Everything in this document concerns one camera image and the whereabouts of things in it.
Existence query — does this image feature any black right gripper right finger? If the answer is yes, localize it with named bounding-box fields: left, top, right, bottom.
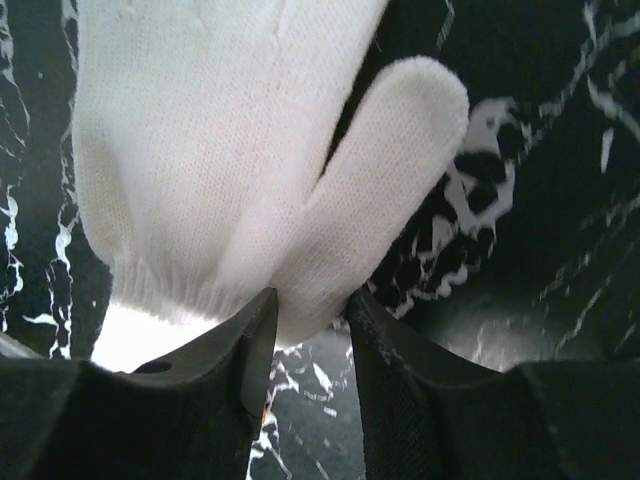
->
left=344, top=290, right=639, bottom=479

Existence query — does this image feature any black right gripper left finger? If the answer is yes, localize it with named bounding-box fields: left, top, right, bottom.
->
left=1, top=288, right=278, bottom=479

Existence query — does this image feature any white glove orange cuff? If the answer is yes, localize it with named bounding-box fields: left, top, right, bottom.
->
left=72, top=1, right=469, bottom=372

